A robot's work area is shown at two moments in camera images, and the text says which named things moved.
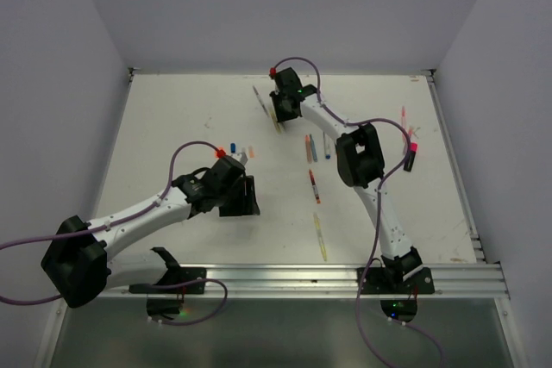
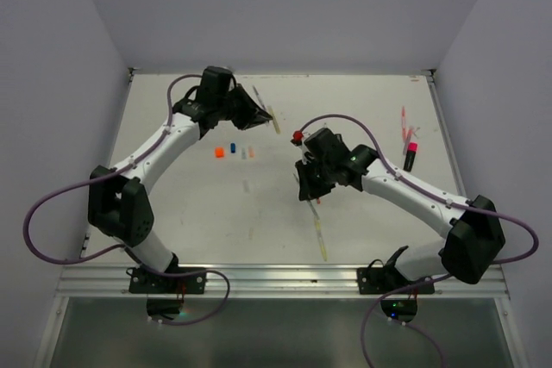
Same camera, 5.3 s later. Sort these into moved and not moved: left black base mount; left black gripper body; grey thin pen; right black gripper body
Moved: right black gripper body; left black gripper body
Not moved: grey thin pen; left black base mount
